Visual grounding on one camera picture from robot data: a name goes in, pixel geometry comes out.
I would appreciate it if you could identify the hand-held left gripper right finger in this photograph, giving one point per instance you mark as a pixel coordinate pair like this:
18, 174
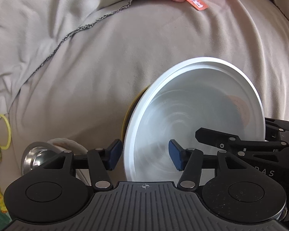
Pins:
175, 155

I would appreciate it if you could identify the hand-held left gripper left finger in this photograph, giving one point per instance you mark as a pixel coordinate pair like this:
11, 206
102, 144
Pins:
114, 154

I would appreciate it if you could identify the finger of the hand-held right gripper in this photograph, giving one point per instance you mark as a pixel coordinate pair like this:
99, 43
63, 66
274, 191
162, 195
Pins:
284, 127
214, 138

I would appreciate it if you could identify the yellow-rimmed white bowl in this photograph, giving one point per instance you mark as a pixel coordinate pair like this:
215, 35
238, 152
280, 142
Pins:
130, 115

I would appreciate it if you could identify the white plastic tub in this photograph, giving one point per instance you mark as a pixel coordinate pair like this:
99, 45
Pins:
187, 96

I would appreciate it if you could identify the stainless steel bowl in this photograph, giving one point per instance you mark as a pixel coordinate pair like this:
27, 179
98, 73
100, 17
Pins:
36, 158

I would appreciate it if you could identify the beige sofa cover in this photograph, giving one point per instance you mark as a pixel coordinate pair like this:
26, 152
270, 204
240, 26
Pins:
86, 77

